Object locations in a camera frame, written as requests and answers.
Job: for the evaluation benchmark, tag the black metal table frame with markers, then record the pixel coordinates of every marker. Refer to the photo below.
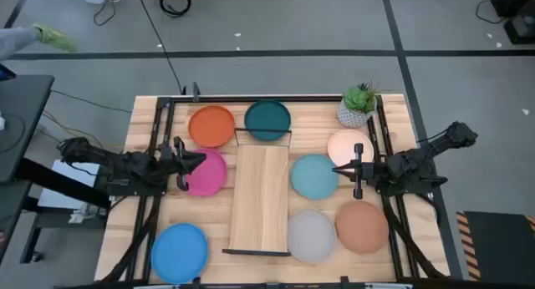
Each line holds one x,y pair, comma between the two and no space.
271,98

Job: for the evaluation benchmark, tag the pale peach plate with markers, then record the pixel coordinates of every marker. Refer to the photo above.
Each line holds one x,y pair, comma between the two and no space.
344,145

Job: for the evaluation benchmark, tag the pale grey plate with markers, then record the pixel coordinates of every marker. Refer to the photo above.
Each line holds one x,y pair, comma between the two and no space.
311,236

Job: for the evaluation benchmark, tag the blue plate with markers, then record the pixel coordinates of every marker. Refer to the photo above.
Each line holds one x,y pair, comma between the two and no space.
179,253

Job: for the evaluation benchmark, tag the orange plate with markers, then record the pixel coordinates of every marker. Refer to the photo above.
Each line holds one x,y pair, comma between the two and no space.
211,126

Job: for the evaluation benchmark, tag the black equipment box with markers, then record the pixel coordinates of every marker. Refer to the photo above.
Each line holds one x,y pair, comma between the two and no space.
512,1
520,28

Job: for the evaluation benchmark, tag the wooden shelf with black frame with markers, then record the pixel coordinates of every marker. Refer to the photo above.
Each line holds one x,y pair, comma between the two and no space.
259,197

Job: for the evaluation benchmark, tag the small dark blue object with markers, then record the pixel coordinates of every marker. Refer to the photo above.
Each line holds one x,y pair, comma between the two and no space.
6,72

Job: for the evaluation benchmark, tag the white crumpled cloth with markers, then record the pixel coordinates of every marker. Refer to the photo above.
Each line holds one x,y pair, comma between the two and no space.
85,213

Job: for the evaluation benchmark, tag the person's hand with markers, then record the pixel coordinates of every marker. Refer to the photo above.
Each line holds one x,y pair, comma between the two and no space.
54,37

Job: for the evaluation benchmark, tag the dark teal plate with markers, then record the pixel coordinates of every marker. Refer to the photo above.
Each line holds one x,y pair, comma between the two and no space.
267,115

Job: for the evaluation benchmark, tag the black mat with hazard stripes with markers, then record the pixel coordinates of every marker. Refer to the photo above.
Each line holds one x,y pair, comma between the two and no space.
501,243

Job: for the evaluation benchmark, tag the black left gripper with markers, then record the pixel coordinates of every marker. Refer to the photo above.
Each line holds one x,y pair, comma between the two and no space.
177,163

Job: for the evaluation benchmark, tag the person's forearm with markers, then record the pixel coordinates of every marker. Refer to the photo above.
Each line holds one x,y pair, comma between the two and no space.
16,40

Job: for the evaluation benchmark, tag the magenta pink plate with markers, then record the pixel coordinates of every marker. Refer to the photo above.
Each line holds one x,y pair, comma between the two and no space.
211,176

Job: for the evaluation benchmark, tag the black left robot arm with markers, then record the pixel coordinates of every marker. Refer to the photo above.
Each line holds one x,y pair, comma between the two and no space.
125,168

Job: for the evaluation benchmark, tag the white box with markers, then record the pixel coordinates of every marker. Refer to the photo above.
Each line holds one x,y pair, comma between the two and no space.
67,184

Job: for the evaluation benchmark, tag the terracotta brown plate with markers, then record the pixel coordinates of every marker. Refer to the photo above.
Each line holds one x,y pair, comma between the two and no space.
361,227

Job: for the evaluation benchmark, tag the light teal plate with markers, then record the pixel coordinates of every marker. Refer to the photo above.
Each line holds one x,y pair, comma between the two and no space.
313,178

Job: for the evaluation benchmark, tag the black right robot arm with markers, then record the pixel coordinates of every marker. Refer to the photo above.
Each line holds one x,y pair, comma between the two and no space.
409,163

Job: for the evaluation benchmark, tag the black desk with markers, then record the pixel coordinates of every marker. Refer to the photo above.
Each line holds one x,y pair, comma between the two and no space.
21,113

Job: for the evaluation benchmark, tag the succulent in white patterned pot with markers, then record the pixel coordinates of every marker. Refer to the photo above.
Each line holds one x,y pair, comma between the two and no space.
357,105

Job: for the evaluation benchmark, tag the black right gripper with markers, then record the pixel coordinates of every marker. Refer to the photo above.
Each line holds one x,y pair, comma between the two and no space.
364,171

